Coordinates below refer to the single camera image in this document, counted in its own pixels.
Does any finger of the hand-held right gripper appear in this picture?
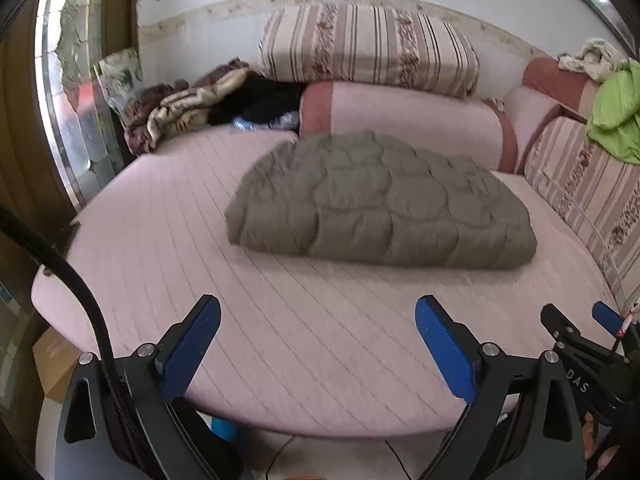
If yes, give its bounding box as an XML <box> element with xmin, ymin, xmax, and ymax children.
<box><xmin>541</xmin><ymin>304</ymin><xmax>591</xmax><ymax>350</ymax></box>
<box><xmin>592</xmin><ymin>301</ymin><xmax>628</xmax><ymax>337</ymax></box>

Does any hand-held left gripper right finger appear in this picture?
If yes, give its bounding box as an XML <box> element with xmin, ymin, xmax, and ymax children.
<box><xmin>415</xmin><ymin>295</ymin><xmax>585</xmax><ymax>480</ymax></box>

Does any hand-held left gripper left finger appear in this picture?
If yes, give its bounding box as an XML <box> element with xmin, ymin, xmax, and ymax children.
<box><xmin>54</xmin><ymin>294</ymin><xmax>242</xmax><ymax>480</ymax></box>

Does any olive quilted hooded jacket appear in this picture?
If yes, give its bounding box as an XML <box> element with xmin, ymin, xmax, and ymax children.
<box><xmin>224</xmin><ymin>130</ymin><xmax>539</xmax><ymax>271</ymax></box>

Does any blue plastic object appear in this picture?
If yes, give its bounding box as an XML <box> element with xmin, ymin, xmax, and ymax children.
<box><xmin>210</xmin><ymin>417</ymin><xmax>244</xmax><ymax>444</ymax></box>

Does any striped floral side cushion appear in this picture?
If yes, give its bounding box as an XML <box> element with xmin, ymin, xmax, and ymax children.
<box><xmin>524</xmin><ymin>116</ymin><xmax>640</xmax><ymax>307</ymax></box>

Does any cardboard box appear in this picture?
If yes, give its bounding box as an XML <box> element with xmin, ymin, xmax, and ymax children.
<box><xmin>31</xmin><ymin>327</ymin><xmax>84</xmax><ymax>404</ymax></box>

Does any dark smartphone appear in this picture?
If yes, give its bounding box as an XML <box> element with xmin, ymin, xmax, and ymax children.
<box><xmin>44</xmin><ymin>221</ymin><xmax>81</xmax><ymax>276</ymax></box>

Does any green cloth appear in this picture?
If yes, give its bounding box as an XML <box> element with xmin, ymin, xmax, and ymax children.
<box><xmin>586</xmin><ymin>60</ymin><xmax>640</xmax><ymax>166</ymax></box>

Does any pink headboard cushion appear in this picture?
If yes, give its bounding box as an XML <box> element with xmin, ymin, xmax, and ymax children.
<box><xmin>502</xmin><ymin>57</ymin><xmax>601</xmax><ymax>171</ymax></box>

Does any pink bolster cushion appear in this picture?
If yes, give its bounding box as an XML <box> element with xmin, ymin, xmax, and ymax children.
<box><xmin>299</xmin><ymin>80</ymin><xmax>519</xmax><ymax>174</ymax></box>

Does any brown and beige blanket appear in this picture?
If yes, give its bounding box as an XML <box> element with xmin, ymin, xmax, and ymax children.
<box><xmin>124</xmin><ymin>60</ymin><xmax>261</xmax><ymax>157</ymax></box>

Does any white crumpled cloth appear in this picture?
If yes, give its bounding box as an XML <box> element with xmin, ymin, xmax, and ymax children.
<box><xmin>557</xmin><ymin>37</ymin><xmax>627</xmax><ymax>84</ymax></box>

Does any black clothing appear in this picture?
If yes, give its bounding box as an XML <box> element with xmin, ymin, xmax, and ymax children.
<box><xmin>207</xmin><ymin>72</ymin><xmax>307</xmax><ymax>127</ymax></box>

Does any stained glass window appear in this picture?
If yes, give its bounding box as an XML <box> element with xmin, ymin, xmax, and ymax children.
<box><xmin>35</xmin><ymin>0</ymin><xmax>137</xmax><ymax>212</ymax></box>

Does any floral printed bag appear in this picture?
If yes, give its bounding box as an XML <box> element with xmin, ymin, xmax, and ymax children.
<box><xmin>92</xmin><ymin>49</ymin><xmax>146</xmax><ymax>117</ymax></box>

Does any striped floral folded quilt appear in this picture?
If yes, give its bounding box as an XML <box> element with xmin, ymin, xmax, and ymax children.
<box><xmin>257</xmin><ymin>2</ymin><xmax>481</xmax><ymax>99</ymax></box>

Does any white printed cable sleeve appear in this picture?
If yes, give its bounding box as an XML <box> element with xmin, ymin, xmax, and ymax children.
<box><xmin>612</xmin><ymin>310</ymin><xmax>639</xmax><ymax>362</ymax></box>

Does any thin black floor cable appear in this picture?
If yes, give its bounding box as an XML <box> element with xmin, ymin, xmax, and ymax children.
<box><xmin>265</xmin><ymin>435</ymin><xmax>297</xmax><ymax>480</ymax></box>
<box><xmin>384</xmin><ymin>440</ymin><xmax>427</xmax><ymax>480</ymax></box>

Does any thick black cable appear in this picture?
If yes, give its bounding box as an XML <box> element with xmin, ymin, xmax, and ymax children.
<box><xmin>0</xmin><ymin>203</ymin><xmax>146</xmax><ymax>480</ymax></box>

